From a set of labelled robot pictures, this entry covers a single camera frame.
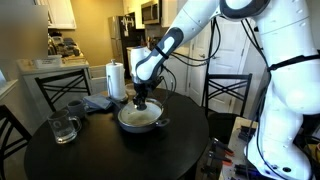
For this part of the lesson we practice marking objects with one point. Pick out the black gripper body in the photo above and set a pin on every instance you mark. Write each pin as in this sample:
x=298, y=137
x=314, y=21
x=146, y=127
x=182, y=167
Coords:
x=144, y=88

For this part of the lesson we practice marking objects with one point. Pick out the round glass pan lid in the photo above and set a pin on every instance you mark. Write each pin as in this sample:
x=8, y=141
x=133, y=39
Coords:
x=146, y=115

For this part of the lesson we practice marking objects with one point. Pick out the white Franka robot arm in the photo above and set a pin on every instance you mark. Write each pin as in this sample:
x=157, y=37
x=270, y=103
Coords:
x=293, y=83

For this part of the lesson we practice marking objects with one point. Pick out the grey pan with white inside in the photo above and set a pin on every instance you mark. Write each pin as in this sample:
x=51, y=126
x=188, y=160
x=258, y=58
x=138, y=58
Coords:
x=133, y=128

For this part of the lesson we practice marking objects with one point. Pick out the clear plastic food container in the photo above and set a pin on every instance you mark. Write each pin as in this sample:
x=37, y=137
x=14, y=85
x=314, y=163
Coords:
x=129, y=89

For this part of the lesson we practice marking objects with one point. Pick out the white paper towel roll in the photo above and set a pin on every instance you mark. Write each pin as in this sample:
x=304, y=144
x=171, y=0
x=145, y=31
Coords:
x=116, y=81

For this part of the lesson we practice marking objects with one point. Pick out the blue folded cloth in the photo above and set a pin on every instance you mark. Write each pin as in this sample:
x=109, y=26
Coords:
x=97, y=101

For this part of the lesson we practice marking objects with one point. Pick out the metal paper towel holder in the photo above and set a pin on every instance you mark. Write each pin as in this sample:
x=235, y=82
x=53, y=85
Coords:
x=113, y=61

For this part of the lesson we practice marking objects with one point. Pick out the dark steel refrigerator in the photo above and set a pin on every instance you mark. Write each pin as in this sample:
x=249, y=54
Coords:
x=116, y=40

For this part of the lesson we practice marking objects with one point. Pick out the grey ceramic mug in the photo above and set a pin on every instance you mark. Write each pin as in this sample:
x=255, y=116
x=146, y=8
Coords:
x=76, y=108

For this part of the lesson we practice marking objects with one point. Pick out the steel microwave oven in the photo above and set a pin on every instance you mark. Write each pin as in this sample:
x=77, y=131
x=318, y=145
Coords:
x=150, y=12

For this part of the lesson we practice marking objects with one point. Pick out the clear glass mug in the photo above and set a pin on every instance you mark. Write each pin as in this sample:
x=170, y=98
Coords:
x=62, y=128

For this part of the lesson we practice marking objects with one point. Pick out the white cabinet beside microwave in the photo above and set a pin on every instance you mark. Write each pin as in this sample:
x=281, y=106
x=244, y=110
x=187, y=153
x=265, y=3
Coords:
x=168, y=13

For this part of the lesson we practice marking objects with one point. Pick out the black cross-back chair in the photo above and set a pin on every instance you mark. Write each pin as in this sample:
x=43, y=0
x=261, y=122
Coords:
x=230, y=76
x=60, y=77
x=13, y=122

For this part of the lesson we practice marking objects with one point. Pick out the dark countertop appliance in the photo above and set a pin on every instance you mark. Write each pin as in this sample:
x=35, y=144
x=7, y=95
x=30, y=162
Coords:
x=71, y=46

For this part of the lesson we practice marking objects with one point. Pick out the black orange bar clamp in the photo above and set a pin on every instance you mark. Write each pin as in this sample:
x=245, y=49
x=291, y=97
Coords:
x=218, y=158
x=221, y=146

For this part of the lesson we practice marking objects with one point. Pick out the white panel door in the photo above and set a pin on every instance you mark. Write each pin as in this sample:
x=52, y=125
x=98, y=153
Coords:
x=230, y=56

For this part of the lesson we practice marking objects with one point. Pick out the robot mounting platform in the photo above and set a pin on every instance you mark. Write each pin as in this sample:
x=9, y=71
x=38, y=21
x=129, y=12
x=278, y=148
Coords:
x=235, y=133

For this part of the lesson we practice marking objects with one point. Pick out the clear plastic tray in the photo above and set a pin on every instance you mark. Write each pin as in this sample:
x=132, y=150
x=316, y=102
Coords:
x=48, y=62

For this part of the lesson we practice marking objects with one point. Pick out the white kitchen counter unit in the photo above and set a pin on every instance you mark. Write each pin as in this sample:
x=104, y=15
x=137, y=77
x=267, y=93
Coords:
x=31, y=90

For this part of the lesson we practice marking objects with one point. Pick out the black box on platform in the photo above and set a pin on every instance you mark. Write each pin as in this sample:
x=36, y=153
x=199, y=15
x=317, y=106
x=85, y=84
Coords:
x=247, y=133

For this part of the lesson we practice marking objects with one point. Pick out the white upper wall cabinet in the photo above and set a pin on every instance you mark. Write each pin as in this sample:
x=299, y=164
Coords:
x=61, y=13

